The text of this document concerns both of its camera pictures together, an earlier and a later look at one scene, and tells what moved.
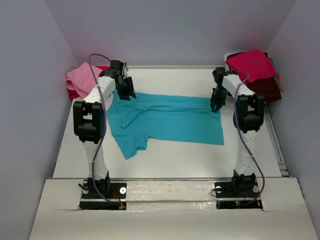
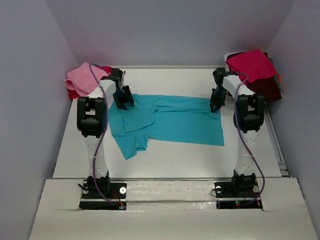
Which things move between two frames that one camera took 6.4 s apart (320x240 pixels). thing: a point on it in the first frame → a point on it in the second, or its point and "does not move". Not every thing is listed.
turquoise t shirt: x=176 y=118 does not move
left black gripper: x=126 y=89 → x=122 y=96
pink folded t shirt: x=81 y=79 does not move
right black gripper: x=217 y=100 does not move
